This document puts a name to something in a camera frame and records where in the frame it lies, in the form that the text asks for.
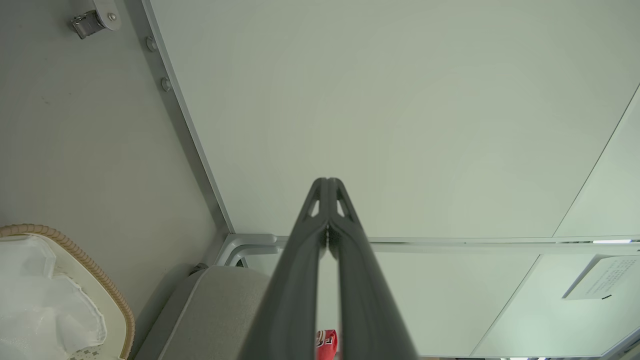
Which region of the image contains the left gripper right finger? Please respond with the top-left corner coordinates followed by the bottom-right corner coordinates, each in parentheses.
top-left (328, 177), bottom-right (419, 360)

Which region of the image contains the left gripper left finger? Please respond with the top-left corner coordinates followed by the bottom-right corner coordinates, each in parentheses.
top-left (238, 177), bottom-right (330, 360)

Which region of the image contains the red basketball jersey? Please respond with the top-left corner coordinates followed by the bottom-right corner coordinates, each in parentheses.
top-left (315, 328), bottom-right (339, 360)

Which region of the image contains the white wicker laundry basket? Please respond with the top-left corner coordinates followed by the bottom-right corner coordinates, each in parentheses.
top-left (0, 223), bottom-right (136, 360)

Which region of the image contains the grey fabric sofa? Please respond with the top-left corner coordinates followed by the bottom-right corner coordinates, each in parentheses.
top-left (131, 264), bottom-right (275, 360)

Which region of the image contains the white paper note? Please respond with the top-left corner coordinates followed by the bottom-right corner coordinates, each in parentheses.
top-left (562, 254), bottom-right (640, 301)

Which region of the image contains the white garment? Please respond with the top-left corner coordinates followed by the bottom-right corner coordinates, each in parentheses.
top-left (0, 235), bottom-right (109, 360)

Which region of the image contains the metal caster wheel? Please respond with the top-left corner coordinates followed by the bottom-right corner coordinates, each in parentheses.
top-left (69, 0), bottom-right (122, 40)

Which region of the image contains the grey metal partition frame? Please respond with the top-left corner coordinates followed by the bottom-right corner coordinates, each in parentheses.
top-left (124, 0), bottom-right (640, 268)

